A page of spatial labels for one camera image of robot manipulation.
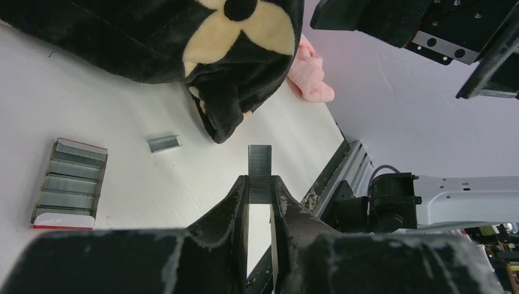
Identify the black pillow with beige flowers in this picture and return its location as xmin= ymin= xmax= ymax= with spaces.
xmin=1 ymin=0 xmax=304 ymax=144

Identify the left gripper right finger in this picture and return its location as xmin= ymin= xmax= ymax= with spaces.
xmin=270 ymin=176 xmax=503 ymax=293

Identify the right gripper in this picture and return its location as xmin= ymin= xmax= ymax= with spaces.
xmin=310 ymin=0 xmax=518 ymax=99

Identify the pink cloth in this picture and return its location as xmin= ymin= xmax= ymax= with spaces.
xmin=287 ymin=34 xmax=335 ymax=103

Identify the box of staples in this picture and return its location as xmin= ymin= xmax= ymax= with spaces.
xmin=31 ymin=138 xmax=108 ymax=230

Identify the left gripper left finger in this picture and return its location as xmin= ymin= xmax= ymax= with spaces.
xmin=1 ymin=176 xmax=248 ymax=293

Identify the grey staple strip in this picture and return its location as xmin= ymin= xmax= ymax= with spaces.
xmin=147 ymin=135 xmax=182 ymax=153
xmin=248 ymin=145 xmax=272 ymax=205

